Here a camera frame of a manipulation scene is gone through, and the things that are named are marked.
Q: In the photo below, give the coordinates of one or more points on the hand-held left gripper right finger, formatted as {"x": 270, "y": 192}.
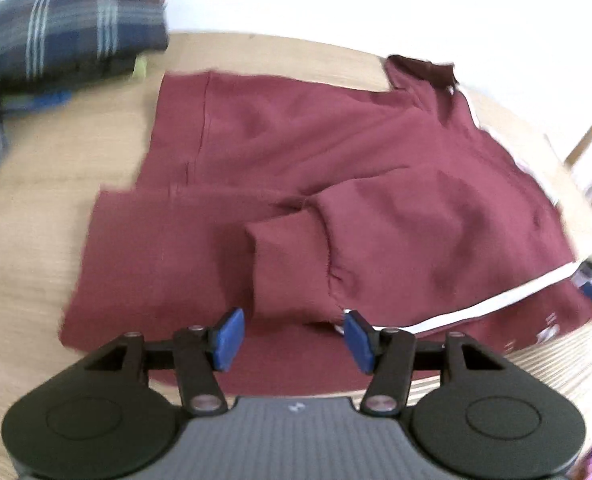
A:
{"x": 359, "y": 343}

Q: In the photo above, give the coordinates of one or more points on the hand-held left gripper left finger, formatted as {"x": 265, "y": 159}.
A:
{"x": 228, "y": 338}

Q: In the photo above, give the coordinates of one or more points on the maroon white-striped shirt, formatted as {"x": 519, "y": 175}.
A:
{"x": 326, "y": 185}

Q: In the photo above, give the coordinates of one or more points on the yellow-green cloth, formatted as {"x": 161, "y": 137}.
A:
{"x": 140, "y": 68}

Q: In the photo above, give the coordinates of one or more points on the blue cloth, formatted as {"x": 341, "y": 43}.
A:
{"x": 45, "y": 100}

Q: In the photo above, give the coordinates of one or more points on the navy plaid cloth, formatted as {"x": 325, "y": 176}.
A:
{"x": 75, "y": 25}

